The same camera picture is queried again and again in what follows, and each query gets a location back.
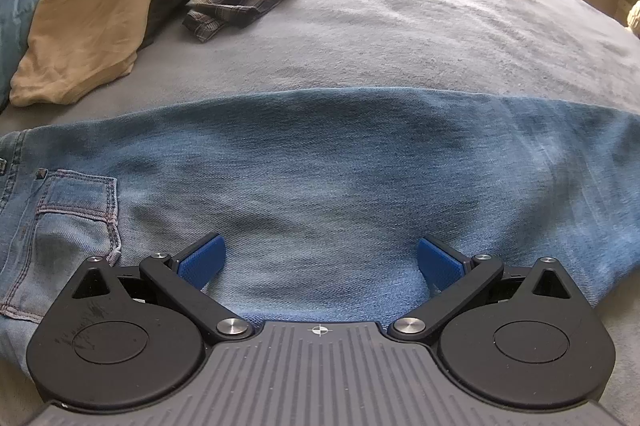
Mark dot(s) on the tan folded garment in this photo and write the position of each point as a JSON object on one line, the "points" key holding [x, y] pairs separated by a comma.
{"points": [[85, 20]]}

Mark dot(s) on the blue jeans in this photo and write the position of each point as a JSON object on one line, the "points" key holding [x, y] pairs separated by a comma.
{"points": [[320, 176]]}

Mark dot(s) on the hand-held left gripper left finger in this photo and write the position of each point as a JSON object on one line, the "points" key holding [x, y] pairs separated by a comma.
{"points": [[202, 258]]}

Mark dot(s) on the white bedpost finial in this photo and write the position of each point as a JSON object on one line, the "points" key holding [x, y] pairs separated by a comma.
{"points": [[634, 15]]}

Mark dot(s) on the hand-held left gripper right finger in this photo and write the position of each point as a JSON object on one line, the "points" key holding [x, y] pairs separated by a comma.
{"points": [[440, 263]]}

